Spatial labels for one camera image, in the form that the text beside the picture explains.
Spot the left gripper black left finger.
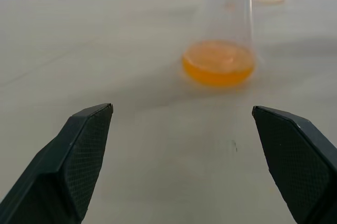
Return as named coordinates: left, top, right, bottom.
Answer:
left=0, top=103, right=115, bottom=224

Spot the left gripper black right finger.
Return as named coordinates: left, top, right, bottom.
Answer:
left=251, top=105, right=337, bottom=224

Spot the clear narrow-necked flask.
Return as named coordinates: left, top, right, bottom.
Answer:
left=181, top=0, right=257, bottom=88

